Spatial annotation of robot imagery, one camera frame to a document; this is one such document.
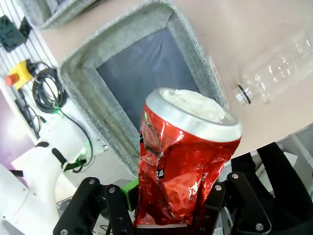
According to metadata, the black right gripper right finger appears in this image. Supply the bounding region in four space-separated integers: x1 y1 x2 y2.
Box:
193 171 272 235

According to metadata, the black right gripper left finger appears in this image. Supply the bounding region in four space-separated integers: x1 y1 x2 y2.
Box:
53 176 140 235

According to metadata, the crushed red soda can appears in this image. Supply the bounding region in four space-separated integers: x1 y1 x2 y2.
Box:
133 87 243 227

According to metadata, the large grey felt basket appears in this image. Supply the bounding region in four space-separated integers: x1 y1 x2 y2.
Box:
58 0 230 178

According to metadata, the black power strip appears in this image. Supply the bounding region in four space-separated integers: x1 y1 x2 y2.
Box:
14 90 42 139

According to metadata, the clear plastic bottle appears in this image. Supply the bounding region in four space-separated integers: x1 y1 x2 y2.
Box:
232 29 313 106

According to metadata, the yellow emergency stop button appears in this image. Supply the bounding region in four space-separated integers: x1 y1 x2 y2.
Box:
5 59 35 87

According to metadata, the large black ribbed box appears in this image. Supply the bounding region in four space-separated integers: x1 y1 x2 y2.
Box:
0 15 26 53

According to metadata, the small black box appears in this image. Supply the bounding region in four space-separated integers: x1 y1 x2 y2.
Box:
19 16 33 38

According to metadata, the thin black cable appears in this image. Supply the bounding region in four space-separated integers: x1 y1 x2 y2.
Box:
58 107 95 173

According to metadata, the coiled black cable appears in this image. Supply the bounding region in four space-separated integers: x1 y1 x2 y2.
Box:
31 68 69 114

